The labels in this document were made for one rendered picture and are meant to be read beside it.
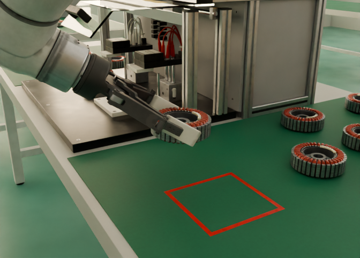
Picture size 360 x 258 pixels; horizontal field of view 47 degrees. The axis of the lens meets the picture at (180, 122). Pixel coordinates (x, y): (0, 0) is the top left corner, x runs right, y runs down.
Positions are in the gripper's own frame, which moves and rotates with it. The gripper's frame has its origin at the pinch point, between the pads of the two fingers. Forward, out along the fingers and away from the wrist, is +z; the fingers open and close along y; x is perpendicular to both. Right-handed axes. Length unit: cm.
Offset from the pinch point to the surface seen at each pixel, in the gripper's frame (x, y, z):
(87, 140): 18.6, 21.6, -8.7
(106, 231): 19.3, -12.0, -5.8
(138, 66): 0.6, 47.3, -0.8
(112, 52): 3, 67, -6
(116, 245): 18.7, -16.0, -4.8
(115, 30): 9, 213, 13
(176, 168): 10.6, 6.9, 7.7
